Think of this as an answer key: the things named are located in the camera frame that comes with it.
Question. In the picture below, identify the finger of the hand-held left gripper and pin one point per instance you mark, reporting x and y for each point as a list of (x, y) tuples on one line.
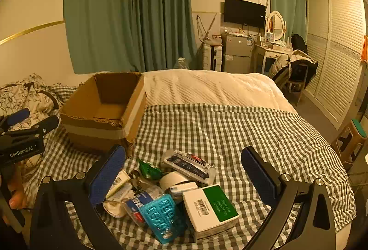
[(18, 116), (43, 124)]

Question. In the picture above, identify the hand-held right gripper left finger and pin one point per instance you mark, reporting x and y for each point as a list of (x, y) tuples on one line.
[(107, 172)]

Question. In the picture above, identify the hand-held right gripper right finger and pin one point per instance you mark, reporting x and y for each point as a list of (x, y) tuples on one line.
[(258, 175)]

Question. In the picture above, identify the white printed tube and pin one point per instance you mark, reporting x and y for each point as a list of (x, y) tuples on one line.
[(119, 182)]

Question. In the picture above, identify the green snack packet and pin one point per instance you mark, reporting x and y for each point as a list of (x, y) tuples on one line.
[(149, 171)]

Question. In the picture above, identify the cardboard box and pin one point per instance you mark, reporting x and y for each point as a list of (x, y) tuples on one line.
[(86, 129)]

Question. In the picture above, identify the blue red packet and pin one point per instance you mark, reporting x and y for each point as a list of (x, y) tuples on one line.
[(135, 206)]

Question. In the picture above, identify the white box green label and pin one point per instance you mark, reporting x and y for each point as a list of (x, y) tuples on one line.
[(212, 209)]

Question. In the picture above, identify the white tape roll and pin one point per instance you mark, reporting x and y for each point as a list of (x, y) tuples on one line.
[(172, 179)]

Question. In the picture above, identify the blue blister pack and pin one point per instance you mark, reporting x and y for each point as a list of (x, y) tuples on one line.
[(159, 217)]

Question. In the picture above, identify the silver dark blue foil pouch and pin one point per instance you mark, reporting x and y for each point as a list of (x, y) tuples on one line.
[(189, 165)]

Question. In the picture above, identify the small white grey case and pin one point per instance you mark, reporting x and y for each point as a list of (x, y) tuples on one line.
[(184, 188)]

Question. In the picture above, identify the person's left hand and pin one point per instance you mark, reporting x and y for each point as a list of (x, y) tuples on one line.
[(18, 195)]

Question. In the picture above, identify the floral quilt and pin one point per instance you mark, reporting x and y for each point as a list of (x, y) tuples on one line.
[(17, 94)]

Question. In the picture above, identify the checkered bed sheet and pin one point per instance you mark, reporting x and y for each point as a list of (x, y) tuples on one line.
[(230, 129)]

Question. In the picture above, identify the wooden stool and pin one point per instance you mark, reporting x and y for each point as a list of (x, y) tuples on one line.
[(350, 137)]

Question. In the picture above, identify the wooden chair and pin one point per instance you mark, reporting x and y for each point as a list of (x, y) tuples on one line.
[(299, 80)]

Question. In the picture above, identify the white blanket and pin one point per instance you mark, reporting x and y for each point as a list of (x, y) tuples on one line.
[(201, 86)]

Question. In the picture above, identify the padded jacket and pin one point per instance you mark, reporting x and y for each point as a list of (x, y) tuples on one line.
[(280, 67)]

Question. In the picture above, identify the white dressing table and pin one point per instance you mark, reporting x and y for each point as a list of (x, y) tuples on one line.
[(270, 51)]

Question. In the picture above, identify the grey mini fridge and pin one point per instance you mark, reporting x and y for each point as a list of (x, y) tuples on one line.
[(237, 51)]

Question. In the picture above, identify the white plastic drawer unit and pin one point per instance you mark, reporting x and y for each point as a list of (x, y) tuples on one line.
[(208, 57)]

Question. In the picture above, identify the clear water bottle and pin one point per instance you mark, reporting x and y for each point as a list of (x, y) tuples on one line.
[(181, 63)]

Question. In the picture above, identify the black bag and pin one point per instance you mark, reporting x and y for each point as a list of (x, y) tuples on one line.
[(299, 42)]

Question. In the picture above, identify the wide green curtain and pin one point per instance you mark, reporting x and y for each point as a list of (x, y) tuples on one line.
[(129, 8)]

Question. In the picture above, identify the white louvered wardrobe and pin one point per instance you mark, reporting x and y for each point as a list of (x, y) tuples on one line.
[(339, 51)]

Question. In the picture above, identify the oval white mirror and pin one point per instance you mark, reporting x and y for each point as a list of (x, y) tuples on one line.
[(276, 25)]

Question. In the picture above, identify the thin leaning stick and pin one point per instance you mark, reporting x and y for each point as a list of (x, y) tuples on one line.
[(210, 27)]

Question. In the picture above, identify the black television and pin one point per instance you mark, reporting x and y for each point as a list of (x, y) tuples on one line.
[(244, 12)]

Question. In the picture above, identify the orange hanging cloth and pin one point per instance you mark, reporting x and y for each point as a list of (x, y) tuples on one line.
[(365, 48)]

